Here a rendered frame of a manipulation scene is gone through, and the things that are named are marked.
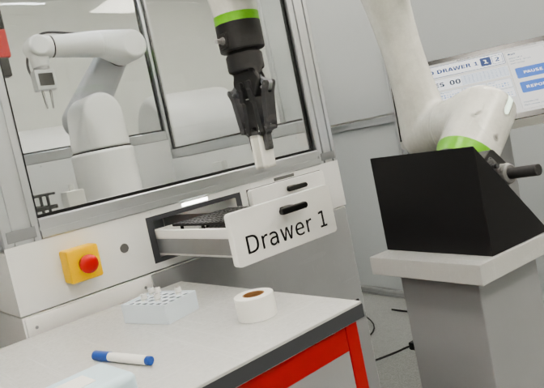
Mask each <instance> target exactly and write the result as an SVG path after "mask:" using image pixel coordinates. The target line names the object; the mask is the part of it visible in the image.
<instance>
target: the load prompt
mask: <svg viewBox="0 0 544 388"><path fill-rule="evenodd" d="M504 63H506V62H505V59H504V55H503V52H501V53H494V54H490V55H487V56H482V57H479V58H472V59H468V60H465V61H460V62H454V63H449V64H446V65H442V66H435V67H432V68H430V70H431V73H432V76H433V78H434V79H438V78H441V77H445V76H449V75H456V74H460V73H464V72H467V71H472V70H478V69H482V68H486V67H490V66H497V65H501V64H504Z"/></svg>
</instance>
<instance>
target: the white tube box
mask: <svg viewBox="0 0 544 388"><path fill-rule="evenodd" d="M160 296H161V301H156V302H155V298H154V295H151V296H150V295H149V293H147V301H144V302H142V300H141V297H140V296H139V297H137V298H135V299H133V300H131V301H128V302H126V303H125V304H123V305H121V309H122V313H123V316H124V320H125V323H133V324H163V325H170V324H172V323H174V322H175V321H177V320H179V319H181V318H183V317H184V316H186V315H188V314H190V313H192V312H193V311H195V310H197V309H199V306H198V299H197V295H196V292H195V290H181V294H180V295H176V293H175V291H161V294H160Z"/></svg>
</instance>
